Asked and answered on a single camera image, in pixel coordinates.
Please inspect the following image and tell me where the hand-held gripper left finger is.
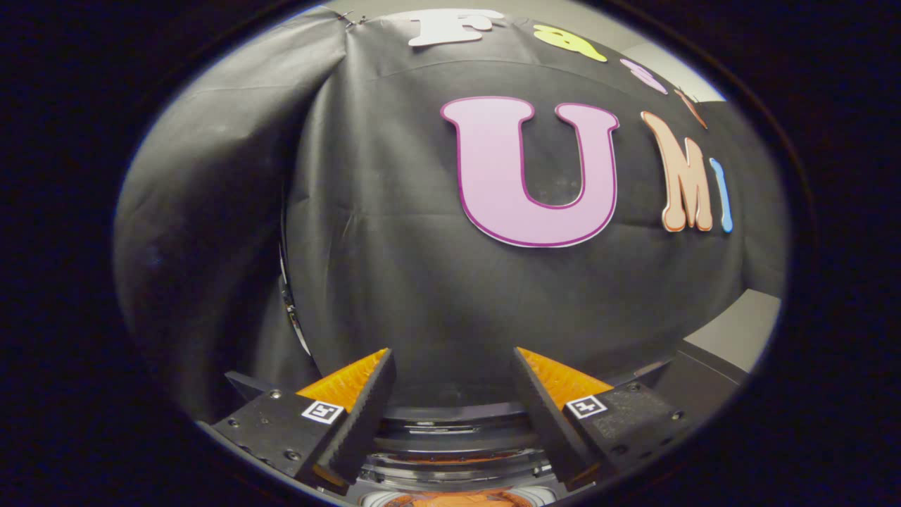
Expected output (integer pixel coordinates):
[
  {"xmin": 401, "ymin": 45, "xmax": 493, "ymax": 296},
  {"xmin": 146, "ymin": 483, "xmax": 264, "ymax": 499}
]
[{"xmin": 199, "ymin": 347, "xmax": 396, "ymax": 488}]

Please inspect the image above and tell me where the yellow clothing piece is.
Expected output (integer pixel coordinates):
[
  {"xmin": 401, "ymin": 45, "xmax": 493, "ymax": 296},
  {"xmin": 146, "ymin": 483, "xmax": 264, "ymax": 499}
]
[{"xmin": 384, "ymin": 489, "xmax": 536, "ymax": 507}]

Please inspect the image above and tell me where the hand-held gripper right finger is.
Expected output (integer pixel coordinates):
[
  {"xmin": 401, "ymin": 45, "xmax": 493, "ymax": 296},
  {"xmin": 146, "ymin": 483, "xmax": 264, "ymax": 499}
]
[{"xmin": 512, "ymin": 346, "xmax": 694, "ymax": 492}]

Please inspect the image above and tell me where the metal backdrop stand pole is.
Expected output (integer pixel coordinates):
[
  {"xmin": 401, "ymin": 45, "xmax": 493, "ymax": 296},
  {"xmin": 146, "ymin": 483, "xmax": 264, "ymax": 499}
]
[{"xmin": 278, "ymin": 211, "xmax": 312, "ymax": 356}]

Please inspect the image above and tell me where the grey washing machine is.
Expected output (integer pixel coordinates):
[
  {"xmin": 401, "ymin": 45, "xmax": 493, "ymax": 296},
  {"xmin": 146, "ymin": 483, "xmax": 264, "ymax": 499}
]
[{"xmin": 352, "ymin": 412, "xmax": 564, "ymax": 507}]

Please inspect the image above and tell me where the black backdrop cloth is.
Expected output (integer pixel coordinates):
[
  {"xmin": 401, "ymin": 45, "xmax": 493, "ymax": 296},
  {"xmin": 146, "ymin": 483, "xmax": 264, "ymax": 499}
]
[{"xmin": 113, "ymin": 7, "xmax": 788, "ymax": 423}]

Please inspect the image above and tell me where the white cabinet with grey top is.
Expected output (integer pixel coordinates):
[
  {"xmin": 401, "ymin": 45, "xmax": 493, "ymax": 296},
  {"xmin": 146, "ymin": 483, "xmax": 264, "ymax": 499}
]
[{"xmin": 630, "ymin": 287, "xmax": 783, "ymax": 423}]

